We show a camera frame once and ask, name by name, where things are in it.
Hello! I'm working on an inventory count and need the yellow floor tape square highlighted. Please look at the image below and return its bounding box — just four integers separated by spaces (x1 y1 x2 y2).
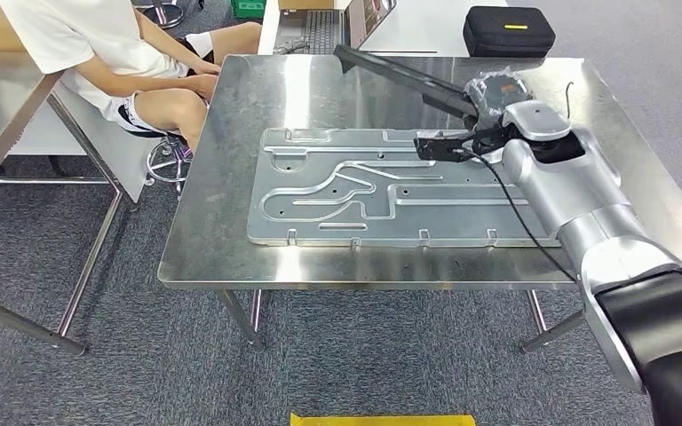
289 413 478 426

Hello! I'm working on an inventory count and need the white side panel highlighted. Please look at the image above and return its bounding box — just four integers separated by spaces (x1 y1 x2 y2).
8 82 166 204

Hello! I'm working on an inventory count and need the stainless steel workbench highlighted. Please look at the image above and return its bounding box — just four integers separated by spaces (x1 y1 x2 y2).
157 53 682 354

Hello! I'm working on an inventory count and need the black zip case yellow label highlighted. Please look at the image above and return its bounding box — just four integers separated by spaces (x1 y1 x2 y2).
463 5 557 59

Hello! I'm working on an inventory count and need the silver sheet metal panel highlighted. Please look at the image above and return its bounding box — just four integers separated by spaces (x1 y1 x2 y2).
246 127 563 249

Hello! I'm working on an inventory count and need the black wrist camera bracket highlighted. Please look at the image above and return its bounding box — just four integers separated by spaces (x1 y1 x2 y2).
414 126 516 164

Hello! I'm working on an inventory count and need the black plastic plate frame part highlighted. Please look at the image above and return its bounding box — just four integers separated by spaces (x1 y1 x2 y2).
333 44 480 119

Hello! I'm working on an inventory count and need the black camera cable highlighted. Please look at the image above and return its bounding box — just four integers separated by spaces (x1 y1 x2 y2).
464 149 579 285

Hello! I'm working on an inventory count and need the green plastic crate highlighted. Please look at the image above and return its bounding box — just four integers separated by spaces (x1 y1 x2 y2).
230 0 266 20

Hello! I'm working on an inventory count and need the person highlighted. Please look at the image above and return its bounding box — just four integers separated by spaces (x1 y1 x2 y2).
0 0 263 151

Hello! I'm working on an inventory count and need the black stool with chrome ring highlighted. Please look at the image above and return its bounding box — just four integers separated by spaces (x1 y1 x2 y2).
123 126 192 195

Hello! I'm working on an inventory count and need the chrome stool base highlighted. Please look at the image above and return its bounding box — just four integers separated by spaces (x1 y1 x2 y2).
140 0 186 29

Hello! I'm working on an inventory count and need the grey laptop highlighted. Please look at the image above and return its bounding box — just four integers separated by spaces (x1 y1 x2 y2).
271 0 398 56

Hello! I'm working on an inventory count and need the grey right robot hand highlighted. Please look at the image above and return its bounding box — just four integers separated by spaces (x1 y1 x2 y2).
464 69 534 131

